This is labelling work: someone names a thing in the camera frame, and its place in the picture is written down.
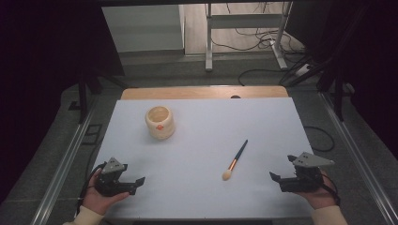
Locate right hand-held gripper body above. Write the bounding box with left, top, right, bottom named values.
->
left=279, top=151, right=336, bottom=193

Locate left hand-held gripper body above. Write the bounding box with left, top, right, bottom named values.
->
left=94, top=157, right=138, bottom=198

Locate makeup brush with blue handle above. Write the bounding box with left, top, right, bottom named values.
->
left=222, top=139, right=249, bottom=182

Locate person's left hand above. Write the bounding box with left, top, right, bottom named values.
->
left=82, top=168, right=130, bottom=217

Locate person's right hand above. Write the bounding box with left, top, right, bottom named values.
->
left=293, top=170, right=341, bottom=211

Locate black square floor plate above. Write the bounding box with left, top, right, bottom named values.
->
left=81, top=123, right=103, bottom=146

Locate cream ceramic cup orange mark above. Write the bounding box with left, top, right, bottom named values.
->
left=144, top=105, right=176, bottom=141

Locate white table mat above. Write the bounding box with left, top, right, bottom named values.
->
left=74, top=97, right=340, bottom=220

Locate black metal stand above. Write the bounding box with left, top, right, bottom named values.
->
left=314, top=59, right=356, bottom=122
left=68, top=73, right=130, bottom=125

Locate white power strip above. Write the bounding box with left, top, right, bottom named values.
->
left=295, top=63, right=313, bottom=77

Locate wooden table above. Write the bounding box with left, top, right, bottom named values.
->
left=119, top=85, right=290, bottom=101

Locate black curtain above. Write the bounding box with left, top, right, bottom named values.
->
left=285, top=0, right=398, bottom=158
left=0, top=0, right=126, bottom=204

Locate white cabinet panel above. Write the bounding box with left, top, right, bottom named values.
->
left=100, top=4, right=186, bottom=53

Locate left hand-held gripper black cable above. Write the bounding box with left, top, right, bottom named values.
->
left=75, top=161, right=108, bottom=218

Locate hand-held gripper black cable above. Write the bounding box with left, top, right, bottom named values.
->
left=75, top=161, right=108, bottom=218
left=318, top=172, right=342, bottom=206

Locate right hand-held gripper black cable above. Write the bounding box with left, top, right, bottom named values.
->
left=318, top=172, right=342, bottom=206

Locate black cable loop on floor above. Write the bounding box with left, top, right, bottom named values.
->
left=304, top=125, right=336, bottom=154

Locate silver metal floor rail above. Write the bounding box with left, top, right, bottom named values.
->
left=30, top=101, right=99, bottom=225
left=318, top=91, right=398, bottom=225

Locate tangle of black floor cables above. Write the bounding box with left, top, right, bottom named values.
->
left=209, top=2, right=314, bottom=87

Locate white metal desk frame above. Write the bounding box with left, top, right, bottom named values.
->
left=204, top=2, right=295, bottom=72

